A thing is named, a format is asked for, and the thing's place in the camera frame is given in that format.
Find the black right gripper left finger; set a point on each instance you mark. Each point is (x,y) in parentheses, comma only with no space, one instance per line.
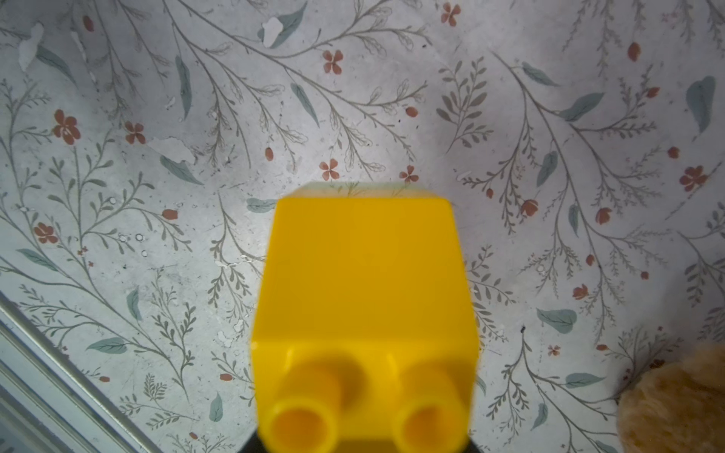
(253,444)

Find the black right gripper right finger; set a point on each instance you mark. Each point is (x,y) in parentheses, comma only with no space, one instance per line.
(472,447)

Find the brown plush teddy bear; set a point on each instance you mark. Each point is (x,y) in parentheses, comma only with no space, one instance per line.
(678,407)

